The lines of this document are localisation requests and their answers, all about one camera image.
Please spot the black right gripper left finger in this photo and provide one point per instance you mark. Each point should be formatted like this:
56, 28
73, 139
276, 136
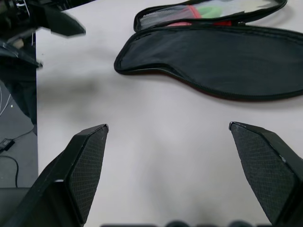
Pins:
71, 170

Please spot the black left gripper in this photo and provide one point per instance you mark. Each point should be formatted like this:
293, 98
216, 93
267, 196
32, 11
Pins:
14, 11

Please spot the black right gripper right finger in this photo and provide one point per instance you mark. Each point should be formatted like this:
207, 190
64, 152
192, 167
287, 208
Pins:
265, 165

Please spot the black and red zip pouch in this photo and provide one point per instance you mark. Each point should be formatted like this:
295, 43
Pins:
201, 54

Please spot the green fuzzy zipper pull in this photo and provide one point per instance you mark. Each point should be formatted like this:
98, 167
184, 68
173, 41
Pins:
210, 11

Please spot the black power adapter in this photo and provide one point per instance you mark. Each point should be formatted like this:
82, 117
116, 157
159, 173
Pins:
6, 144

